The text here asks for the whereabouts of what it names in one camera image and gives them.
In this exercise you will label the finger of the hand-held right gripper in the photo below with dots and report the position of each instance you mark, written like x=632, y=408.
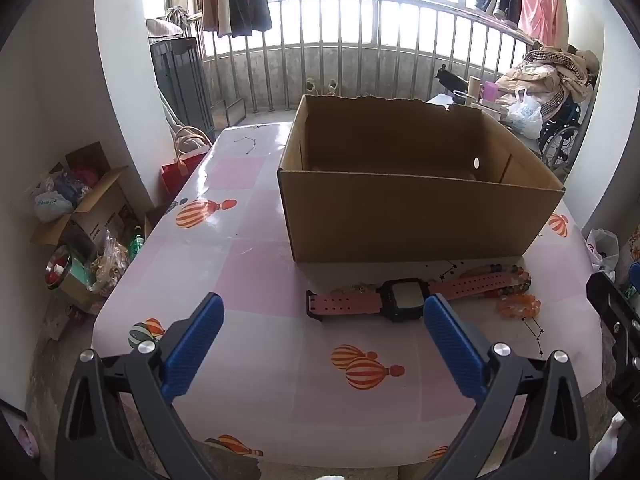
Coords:
x=607, y=300

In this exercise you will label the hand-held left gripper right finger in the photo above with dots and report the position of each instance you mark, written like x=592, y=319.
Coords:
x=452, y=350

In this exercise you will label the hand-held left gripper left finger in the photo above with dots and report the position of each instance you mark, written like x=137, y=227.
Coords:
x=195, y=345

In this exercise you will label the large cardboard box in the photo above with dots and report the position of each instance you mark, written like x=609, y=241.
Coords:
x=400, y=215

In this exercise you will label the person's right forearm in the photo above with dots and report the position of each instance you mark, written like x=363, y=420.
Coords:
x=606, y=447

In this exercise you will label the white red plastic bag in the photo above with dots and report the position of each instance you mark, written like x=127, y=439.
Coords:
x=602, y=250

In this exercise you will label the pink balloon print tablecloth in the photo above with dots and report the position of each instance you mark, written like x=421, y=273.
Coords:
x=250, y=270

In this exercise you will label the green plastic bottle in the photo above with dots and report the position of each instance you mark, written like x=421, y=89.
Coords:
x=136, y=245

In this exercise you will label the clear bag of scraps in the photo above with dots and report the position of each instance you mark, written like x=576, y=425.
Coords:
x=110, y=265

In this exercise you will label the metal bowl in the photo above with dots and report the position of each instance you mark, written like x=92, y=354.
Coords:
x=57, y=267

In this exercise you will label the floor cardboard box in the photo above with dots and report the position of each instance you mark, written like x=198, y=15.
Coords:
x=95, y=210

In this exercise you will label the wheelchair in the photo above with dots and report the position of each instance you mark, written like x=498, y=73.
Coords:
x=565, y=135

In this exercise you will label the red tote bag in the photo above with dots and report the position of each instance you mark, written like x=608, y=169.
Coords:
x=180, y=170

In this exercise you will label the grey side table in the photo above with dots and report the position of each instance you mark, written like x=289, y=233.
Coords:
x=520, y=142

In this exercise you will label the white knotted plastic bag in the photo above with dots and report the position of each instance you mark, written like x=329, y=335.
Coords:
x=52, y=206

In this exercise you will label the white blue plastic bag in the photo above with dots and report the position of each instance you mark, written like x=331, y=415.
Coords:
x=525, y=115

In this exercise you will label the white flat carton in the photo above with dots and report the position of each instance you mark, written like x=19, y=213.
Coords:
x=492, y=109

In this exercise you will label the pile of beige clothes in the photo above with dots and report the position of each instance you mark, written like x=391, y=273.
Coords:
x=550, y=72

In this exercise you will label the pink cup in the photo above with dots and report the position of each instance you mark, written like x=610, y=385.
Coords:
x=491, y=92

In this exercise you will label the cardboard tube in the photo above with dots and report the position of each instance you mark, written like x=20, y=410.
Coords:
x=473, y=90

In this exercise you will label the grey cabinet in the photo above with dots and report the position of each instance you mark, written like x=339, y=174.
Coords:
x=180, y=90

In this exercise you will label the black device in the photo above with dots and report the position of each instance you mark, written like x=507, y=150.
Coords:
x=450, y=80

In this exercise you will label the beige shoe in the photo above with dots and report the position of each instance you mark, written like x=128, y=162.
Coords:
x=332, y=86
x=311, y=86

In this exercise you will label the pink hanging shirt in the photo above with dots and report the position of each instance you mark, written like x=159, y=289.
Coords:
x=542, y=5

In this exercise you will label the folded bedding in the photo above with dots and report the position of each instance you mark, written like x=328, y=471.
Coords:
x=162, y=27

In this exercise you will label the striped cloth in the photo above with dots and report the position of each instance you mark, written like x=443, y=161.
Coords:
x=177, y=15

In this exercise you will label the metal balcony railing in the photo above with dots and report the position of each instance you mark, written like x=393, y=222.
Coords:
x=350, y=0

